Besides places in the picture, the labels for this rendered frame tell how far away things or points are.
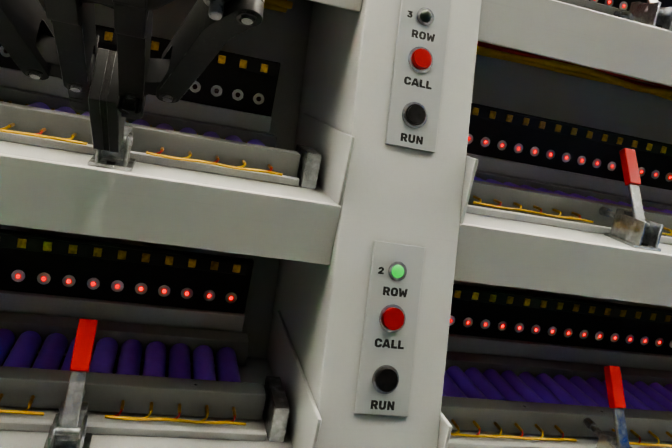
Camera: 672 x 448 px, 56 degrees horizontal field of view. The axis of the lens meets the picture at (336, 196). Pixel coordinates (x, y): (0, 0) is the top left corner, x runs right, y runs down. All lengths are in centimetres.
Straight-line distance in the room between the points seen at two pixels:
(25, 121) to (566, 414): 51
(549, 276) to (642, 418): 20
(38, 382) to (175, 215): 16
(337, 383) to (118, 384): 16
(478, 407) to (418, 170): 22
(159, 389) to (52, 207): 16
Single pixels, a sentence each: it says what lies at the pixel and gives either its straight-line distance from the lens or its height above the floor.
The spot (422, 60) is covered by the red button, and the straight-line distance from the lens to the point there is 49.
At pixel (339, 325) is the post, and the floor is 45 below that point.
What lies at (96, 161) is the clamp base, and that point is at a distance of 44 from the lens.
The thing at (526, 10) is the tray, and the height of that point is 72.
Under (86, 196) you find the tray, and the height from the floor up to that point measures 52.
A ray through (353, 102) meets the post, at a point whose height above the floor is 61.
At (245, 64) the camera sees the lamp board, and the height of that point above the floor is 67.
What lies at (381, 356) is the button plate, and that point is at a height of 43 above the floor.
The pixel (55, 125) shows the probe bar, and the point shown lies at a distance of 50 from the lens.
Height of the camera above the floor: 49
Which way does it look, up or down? 6 degrees up
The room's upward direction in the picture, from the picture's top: 7 degrees clockwise
